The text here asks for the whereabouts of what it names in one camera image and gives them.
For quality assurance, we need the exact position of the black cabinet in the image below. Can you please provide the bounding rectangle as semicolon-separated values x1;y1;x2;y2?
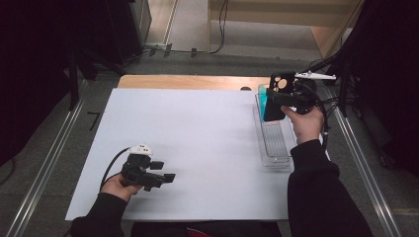
105;0;152;65

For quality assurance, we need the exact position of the white board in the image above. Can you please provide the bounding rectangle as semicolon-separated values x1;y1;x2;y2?
64;88;330;222

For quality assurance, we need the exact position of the person's right hand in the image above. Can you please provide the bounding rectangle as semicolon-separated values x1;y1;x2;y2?
281;106;325;146

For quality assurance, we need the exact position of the light wooden furniture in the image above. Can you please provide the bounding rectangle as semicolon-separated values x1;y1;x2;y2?
207;0;367;60

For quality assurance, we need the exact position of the black phone case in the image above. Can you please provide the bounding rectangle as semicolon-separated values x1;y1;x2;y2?
262;71;296;122

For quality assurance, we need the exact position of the hand-held gripper cable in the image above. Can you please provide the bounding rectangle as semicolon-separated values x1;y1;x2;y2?
99;147;131;192
309;85;330;151

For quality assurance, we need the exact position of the black floor cable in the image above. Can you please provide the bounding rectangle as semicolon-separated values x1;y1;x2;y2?
141;0;230;56

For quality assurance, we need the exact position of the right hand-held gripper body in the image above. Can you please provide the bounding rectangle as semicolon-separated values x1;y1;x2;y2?
290;71;337;116

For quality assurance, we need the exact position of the right hand-held gripper cable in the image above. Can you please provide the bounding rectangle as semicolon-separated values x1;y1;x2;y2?
309;85;330;151

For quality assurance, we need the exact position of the metal floor rail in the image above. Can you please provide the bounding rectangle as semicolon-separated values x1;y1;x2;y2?
324;87;403;237
6;80;88;237

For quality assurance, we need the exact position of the clear plastic rack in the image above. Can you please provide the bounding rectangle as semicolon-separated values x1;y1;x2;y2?
252;93;297;169

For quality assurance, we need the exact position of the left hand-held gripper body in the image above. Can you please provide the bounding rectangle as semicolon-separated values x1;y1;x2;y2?
120;143;166;193

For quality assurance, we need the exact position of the iridescent phone case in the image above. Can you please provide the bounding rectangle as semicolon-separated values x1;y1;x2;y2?
257;83;271;123

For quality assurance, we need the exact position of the left hand-held gripper cable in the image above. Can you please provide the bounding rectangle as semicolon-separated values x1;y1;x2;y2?
99;147;131;192

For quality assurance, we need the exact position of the bundle of black cables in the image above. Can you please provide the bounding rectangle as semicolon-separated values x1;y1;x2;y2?
315;95;359;132

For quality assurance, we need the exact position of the person's left hand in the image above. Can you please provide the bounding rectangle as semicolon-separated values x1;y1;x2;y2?
100;173;143;202

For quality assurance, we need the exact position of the black metal stand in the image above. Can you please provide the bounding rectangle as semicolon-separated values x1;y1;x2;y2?
302;48;351;118
67;45;126;112

